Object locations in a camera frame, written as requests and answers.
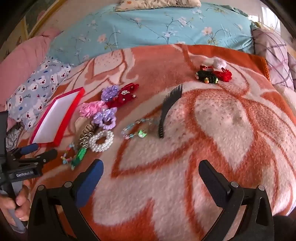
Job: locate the red bow hair clip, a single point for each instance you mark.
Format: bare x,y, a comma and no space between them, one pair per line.
124,95

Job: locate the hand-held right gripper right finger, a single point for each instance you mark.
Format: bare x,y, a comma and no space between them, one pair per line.
214,185

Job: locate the white pompom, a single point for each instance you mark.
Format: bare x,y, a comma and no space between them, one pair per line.
219,63

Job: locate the lilac ruffled scrunchie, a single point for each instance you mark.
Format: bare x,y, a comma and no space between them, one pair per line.
105,118

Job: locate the pearl bead scrunchie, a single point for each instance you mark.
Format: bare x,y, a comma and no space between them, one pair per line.
96,144

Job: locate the black comb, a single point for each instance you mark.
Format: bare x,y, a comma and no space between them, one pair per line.
167,106

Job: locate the pink scrunchie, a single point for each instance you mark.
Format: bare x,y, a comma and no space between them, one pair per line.
91,109

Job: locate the green hair clip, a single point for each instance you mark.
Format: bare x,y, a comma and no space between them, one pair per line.
79,157

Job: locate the cream floral pillow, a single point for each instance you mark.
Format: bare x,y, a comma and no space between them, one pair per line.
150,4

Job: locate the blue floral quilt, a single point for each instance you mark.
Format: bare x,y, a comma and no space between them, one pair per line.
150,30

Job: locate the black hair clip with fruits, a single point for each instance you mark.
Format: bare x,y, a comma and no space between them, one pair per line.
204,76

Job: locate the person's left hand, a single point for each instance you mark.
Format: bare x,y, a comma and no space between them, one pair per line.
20,204

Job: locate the orange and white blanket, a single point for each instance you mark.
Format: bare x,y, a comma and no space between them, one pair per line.
161,185

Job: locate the floral patterned cloth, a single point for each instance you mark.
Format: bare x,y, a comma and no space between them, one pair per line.
12,138

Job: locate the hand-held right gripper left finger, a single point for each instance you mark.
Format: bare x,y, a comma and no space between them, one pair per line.
91,183

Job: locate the purple plaid pillow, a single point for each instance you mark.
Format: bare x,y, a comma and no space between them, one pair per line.
272,53

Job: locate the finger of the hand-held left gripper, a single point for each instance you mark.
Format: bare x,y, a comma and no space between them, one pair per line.
29,148
47,155

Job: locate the bear print pillow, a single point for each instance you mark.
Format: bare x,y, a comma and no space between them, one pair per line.
34,92

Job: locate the red jewelry box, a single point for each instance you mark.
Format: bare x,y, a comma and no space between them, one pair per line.
53,120

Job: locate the metal hair claw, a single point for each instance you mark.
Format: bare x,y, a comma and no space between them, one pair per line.
86,134

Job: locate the small green bow clip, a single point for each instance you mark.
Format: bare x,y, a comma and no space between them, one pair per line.
142,134

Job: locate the purple organza scrunchie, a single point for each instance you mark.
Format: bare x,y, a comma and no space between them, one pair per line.
109,92

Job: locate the red snap hair clip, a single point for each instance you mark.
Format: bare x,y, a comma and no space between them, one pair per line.
206,68

